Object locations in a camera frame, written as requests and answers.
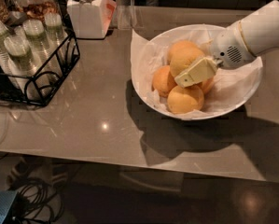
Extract black cables on floor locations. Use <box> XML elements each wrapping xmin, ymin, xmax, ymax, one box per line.
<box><xmin>7</xmin><ymin>175</ymin><xmax>65</xmax><ymax>224</ymax></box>

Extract plastic cup stack left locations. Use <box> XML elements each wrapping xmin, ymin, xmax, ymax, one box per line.
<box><xmin>0</xmin><ymin>22</ymin><xmax>11</xmax><ymax>74</ymax></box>

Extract black wire rack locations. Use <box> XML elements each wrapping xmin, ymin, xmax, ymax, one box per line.
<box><xmin>0</xmin><ymin>28</ymin><xmax>81</xmax><ymax>107</ymax></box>

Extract orange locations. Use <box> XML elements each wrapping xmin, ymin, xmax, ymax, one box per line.
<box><xmin>170</xmin><ymin>47</ymin><xmax>204</xmax><ymax>77</ymax></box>
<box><xmin>197</xmin><ymin>77</ymin><xmax>214</xmax><ymax>94</ymax></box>
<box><xmin>152</xmin><ymin>65</ymin><xmax>176</xmax><ymax>98</ymax></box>
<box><xmin>167</xmin><ymin>40</ymin><xmax>197</xmax><ymax>63</ymax></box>
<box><xmin>167</xmin><ymin>85</ymin><xmax>204</xmax><ymax>114</ymax></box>

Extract plastic cup stack middle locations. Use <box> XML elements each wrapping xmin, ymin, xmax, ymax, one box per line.
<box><xmin>23</xmin><ymin>20</ymin><xmax>51</xmax><ymax>62</ymax></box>

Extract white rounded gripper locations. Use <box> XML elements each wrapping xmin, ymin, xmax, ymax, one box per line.
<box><xmin>174</xmin><ymin>21</ymin><xmax>257</xmax><ymax>88</ymax></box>

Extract blue box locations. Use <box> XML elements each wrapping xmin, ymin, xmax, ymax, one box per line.
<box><xmin>0</xmin><ymin>190</ymin><xmax>17</xmax><ymax>224</ymax></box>

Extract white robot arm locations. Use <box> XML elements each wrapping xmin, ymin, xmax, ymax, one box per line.
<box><xmin>174</xmin><ymin>0</ymin><xmax>279</xmax><ymax>88</ymax></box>

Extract glass jar with snacks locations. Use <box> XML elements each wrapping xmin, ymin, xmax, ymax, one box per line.
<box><xmin>10</xmin><ymin>0</ymin><xmax>60</xmax><ymax>21</ymax></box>

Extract white ceramic canister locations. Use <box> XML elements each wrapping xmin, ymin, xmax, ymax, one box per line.
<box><xmin>67</xmin><ymin>0</ymin><xmax>117</xmax><ymax>39</ymax></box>

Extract white paper liner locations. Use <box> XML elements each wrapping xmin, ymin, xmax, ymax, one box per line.
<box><xmin>130</xmin><ymin>26</ymin><xmax>264</xmax><ymax>119</ymax></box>

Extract plastic cup stack right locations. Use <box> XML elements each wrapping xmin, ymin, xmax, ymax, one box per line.
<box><xmin>44</xmin><ymin>13</ymin><xmax>65</xmax><ymax>42</ymax></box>

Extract white bowl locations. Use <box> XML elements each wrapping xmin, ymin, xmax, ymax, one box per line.
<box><xmin>131</xmin><ymin>23</ymin><xmax>264</xmax><ymax>121</ymax></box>

